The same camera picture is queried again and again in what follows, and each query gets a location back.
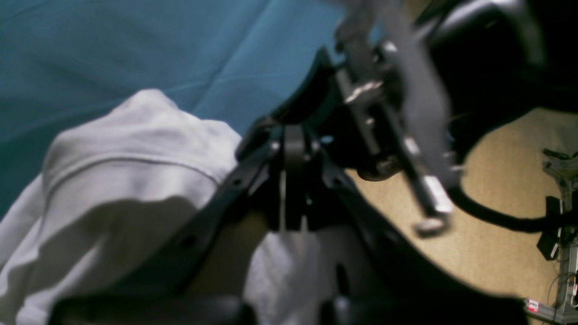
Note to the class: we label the white T-shirt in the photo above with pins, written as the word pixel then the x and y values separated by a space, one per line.
pixel 110 193

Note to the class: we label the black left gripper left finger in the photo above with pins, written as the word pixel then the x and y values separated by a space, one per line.
pixel 197 277

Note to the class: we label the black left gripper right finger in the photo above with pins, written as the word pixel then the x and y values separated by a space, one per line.
pixel 376 276

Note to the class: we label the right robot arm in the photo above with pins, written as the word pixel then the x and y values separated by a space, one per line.
pixel 490 60

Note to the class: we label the teal table cloth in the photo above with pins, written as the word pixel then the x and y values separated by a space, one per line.
pixel 66 62

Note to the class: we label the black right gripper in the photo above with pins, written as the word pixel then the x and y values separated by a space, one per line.
pixel 384 113

